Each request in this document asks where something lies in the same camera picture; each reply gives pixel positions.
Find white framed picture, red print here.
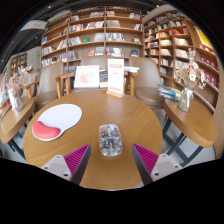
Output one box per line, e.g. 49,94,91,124
73,65,101,89

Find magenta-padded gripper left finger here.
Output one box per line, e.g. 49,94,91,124
41,143,92,186

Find stack of blue books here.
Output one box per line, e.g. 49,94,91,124
157,84,183,102

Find round wooden side table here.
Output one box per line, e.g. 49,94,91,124
162,98,219,168
0,96,37,158

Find small distant wooden bookshelf unit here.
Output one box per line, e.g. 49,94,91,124
9,52,28,76

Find tall curved wooden bookshelf unit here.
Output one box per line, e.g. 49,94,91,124
143,9,223,114

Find transparent computer mouse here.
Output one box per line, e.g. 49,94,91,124
98,123,124,157

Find dark book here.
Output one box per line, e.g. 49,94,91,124
98,70,109,89

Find brown padded wooden armchair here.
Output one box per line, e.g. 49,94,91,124
51,54,139,98
24,61,66,109
128,56,166,109

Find white and orange standing sign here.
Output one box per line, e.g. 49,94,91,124
106,58,125,99

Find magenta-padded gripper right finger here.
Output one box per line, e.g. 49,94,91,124
131,143,184,186

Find light blue flat books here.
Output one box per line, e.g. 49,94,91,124
123,66,140,74

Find glass vase with dried flowers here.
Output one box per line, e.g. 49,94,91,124
174,48,207,113
7,64,36,112

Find wide wooden bookshelf unit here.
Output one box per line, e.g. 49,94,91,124
40,6,144,73

